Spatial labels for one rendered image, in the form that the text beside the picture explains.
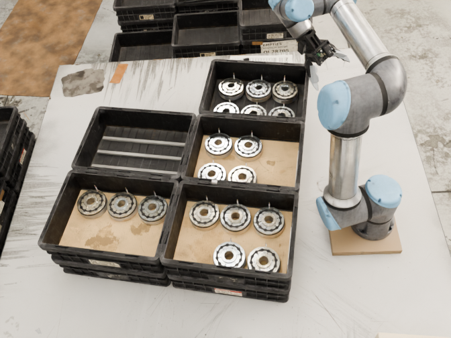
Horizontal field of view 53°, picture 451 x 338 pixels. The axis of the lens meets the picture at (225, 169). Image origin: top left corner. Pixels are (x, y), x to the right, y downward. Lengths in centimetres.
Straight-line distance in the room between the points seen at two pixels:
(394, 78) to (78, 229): 111
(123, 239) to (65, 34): 253
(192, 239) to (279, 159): 44
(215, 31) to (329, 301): 189
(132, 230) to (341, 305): 73
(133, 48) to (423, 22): 208
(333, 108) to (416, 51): 235
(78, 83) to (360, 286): 154
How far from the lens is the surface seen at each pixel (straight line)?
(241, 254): 146
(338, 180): 136
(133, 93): 218
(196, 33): 296
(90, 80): 230
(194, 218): 154
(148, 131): 183
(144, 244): 156
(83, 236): 164
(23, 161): 271
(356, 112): 118
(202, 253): 151
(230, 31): 293
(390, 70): 125
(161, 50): 305
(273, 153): 170
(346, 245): 165
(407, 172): 189
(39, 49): 382
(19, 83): 361
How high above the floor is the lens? 219
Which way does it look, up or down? 55 degrees down
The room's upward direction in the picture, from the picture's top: 8 degrees counter-clockwise
